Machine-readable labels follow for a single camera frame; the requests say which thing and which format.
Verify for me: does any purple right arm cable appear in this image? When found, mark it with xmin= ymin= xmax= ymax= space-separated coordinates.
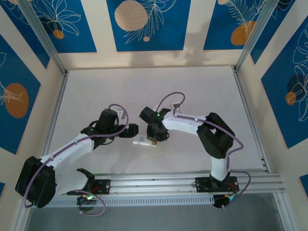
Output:
xmin=156 ymin=92 xmax=252 ymax=210

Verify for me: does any aluminium frame post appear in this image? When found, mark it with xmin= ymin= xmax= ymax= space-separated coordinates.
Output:
xmin=234 ymin=0 xmax=275 ymax=72
xmin=18 ymin=0 xmax=67 ymax=76

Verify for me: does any black controller board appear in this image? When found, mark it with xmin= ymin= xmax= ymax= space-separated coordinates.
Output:
xmin=213 ymin=194 xmax=238 ymax=209
xmin=76 ymin=194 xmax=98 ymax=212

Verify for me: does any grey slotted cable duct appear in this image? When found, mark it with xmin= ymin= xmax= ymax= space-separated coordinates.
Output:
xmin=30 ymin=195 xmax=215 ymax=208

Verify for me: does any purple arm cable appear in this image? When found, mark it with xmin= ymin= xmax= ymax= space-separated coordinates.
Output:
xmin=23 ymin=103 xmax=128 ymax=217
xmin=156 ymin=92 xmax=252 ymax=210

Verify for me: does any aluminium table side rail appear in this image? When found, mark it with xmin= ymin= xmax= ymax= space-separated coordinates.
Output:
xmin=231 ymin=66 xmax=272 ymax=173
xmin=42 ymin=72 xmax=70 ymax=157

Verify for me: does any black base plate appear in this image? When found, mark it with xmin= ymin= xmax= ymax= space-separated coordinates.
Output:
xmin=194 ymin=176 xmax=241 ymax=193
xmin=66 ymin=179 xmax=112 ymax=196

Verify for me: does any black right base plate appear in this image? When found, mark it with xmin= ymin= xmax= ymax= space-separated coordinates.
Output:
xmin=194 ymin=176 xmax=241 ymax=193

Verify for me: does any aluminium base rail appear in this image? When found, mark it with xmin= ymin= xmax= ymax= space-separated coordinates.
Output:
xmin=21 ymin=169 xmax=286 ymax=198

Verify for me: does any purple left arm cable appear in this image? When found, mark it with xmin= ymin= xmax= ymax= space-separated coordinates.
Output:
xmin=23 ymin=103 xmax=128 ymax=217

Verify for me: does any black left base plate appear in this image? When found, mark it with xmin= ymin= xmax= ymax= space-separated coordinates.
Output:
xmin=66 ymin=179 xmax=112 ymax=196

